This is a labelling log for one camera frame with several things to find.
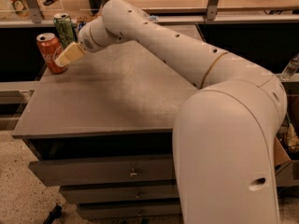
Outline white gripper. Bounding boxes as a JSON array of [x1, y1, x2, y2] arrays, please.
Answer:
[[55, 23, 102, 67]]

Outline orange Coca-Cola can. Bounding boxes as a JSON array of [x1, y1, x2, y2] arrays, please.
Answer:
[[36, 33, 67, 75]]

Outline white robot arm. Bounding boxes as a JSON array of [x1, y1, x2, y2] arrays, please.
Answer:
[[55, 0, 287, 224]]

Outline green soda can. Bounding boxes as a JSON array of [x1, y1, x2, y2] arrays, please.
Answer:
[[53, 13, 77, 49]]

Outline blue Pepsi can lying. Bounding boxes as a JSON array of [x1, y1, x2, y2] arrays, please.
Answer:
[[77, 21, 86, 32]]

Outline silver blue Red Bull can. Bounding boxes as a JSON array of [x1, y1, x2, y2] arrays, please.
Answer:
[[149, 15, 159, 21]]

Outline dark object on shelf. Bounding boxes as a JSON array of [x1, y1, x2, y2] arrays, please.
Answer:
[[43, 0, 57, 6]]

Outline orange labelled bottle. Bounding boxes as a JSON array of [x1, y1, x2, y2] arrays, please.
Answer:
[[10, 0, 29, 19]]

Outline grey drawer cabinet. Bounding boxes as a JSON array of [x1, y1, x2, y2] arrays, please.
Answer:
[[13, 41, 197, 207]]

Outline top grey drawer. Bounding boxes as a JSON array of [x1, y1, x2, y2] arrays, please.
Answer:
[[29, 155, 175, 187]]

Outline grey drawer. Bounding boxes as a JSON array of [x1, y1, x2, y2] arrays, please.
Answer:
[[60, 183, 178, 203], [77, 200, 181, 219], [29, 155, 175, 187]]

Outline middle grey drawer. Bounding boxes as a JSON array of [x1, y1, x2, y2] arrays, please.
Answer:
[[60, 183, 178, 203]]

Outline black object on floor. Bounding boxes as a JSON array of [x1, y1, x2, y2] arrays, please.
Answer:
[[43, 204, 62, 224]]

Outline bottom grey drawer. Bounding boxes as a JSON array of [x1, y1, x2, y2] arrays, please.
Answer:
[[77, 200, 181, 219]]

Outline clear plastic bottle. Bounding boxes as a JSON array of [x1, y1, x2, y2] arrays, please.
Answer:
[[280, 54, 299, 81]]

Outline cardboard box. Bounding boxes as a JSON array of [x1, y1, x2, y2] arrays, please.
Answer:
[[274, 94, 299, 187]]

